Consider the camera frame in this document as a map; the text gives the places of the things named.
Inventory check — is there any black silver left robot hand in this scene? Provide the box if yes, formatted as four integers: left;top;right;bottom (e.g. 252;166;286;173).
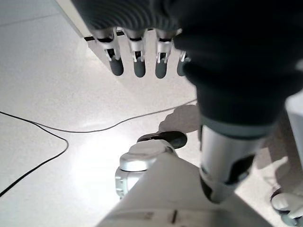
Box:
71;0;303;204

